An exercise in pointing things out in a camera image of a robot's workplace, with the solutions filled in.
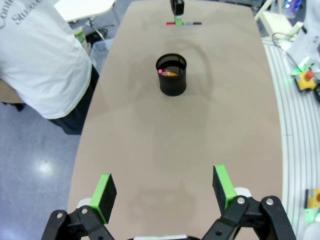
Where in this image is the yellow emergency stop box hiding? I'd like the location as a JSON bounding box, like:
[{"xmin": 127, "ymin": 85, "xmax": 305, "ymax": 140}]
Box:
[
  {"xmin": 294, "ymin": 69, "xmax": 317, "ymax": 93},
  {"xmin": 304, "ymin": 188, "xmax": 320, "ymax": 208}
]

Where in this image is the person in white T-shirt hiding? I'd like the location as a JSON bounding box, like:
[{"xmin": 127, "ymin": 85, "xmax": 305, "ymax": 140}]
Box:
[{"xmin": 0, "ymin": 0, "xmax": 101, "ymax": 136}]

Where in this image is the white table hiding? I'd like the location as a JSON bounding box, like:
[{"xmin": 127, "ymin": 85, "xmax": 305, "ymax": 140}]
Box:
[{"xmin": 53, "ymin": 0, "xmax": 117, "ymax": 23}]

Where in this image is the red and black marker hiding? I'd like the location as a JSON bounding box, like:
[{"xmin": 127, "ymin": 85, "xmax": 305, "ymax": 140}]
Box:
[{"xmin": 164, "ymin": 21, "xmax": 203, "ymax": 27}]

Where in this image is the white ribbed base platform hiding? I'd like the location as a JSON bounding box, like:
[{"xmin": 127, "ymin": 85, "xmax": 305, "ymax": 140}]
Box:
[{"xmin": 261, "ymin": 41, "xmax": 320, "ymax": 240}]

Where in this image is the white green-lit device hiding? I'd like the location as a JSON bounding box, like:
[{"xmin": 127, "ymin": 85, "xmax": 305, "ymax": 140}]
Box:
[{"xmin": 291, "ymin": 56, "xmax": 311, "ymax": 76}]

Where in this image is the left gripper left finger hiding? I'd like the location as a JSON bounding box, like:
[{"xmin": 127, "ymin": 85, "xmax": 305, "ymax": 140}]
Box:
[{"xmin": 41, "ymin": 173, "xmax": 118, "ymax": 240}]

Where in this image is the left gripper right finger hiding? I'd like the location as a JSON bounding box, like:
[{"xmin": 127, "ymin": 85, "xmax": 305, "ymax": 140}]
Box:
[{"xmin": 202, "ymin": 164, "xmax": 297, "ymax": 240}]

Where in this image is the black mesh pen holder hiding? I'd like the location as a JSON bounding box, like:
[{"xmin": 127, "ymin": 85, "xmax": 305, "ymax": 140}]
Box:
[{"xmin": 155, "ymin": 52, "xmax": 188, "ymax": 97}]

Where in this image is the green clip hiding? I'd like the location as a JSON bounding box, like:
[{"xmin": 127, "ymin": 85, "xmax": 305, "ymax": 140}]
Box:
[{"xmin": 74, "ymin": 27, "xmax": 88, "ymax": 48}]

